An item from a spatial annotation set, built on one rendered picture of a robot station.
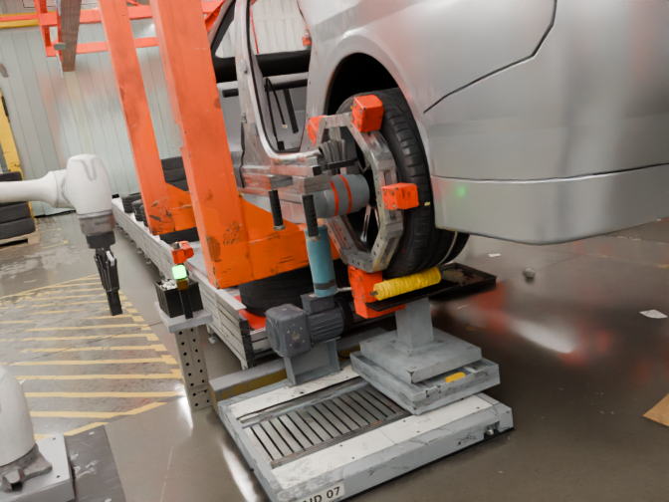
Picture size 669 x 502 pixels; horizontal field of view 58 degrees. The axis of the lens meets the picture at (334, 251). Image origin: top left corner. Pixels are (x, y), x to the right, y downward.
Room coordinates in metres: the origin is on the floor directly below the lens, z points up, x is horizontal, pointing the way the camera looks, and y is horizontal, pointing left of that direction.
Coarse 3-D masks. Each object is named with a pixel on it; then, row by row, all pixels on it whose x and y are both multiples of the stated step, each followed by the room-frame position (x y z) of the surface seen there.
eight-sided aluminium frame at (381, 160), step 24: (336, 120) 2.07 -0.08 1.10; (360, 144) 1.92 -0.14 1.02; (384, 144) 1.90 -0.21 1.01; (384, 168) 1.84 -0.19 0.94; (336, 216) 2.30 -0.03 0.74; (384, 216) 1.84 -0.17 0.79; (336, 240) 2.22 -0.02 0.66; (384, 240) 1.86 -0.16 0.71; (360, 264) 2.05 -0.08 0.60; (384, 264) 1.98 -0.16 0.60
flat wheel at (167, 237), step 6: (192, 228) 5.12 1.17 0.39; (162, 234) 5.24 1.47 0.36; (168, 234) 5.18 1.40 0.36; (174, 234) 5.14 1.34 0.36; (180, 234) 5.13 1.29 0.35; (186, 234) 5.12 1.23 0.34; (192, 234) 5.12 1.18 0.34; (168, 240) 5.18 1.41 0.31; (174, 240) 5.15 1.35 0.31; (180, 240) 5.13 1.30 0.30; (186, 240) 5.12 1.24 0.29; (192, 240) 5.12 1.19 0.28; (198, 240) 5.14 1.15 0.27
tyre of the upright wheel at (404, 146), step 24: (360, 96) 2.07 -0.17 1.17; (384, 96) 2.03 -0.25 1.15; (384, 120) 1.93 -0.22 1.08; (408, 120) 1.91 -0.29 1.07; (408, 144) 1.85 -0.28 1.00; (408, 168) 1.83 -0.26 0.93; (432, 192) 1.84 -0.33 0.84; (408, 216) 1.87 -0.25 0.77; (432, 216) 1.85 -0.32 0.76; (408, 240) 1.89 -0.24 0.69; (432, 240) 1.88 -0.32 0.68; (456, 240) 1.94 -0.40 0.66; (408, 264) 1.92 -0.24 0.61; (432, 264) 2.00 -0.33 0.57
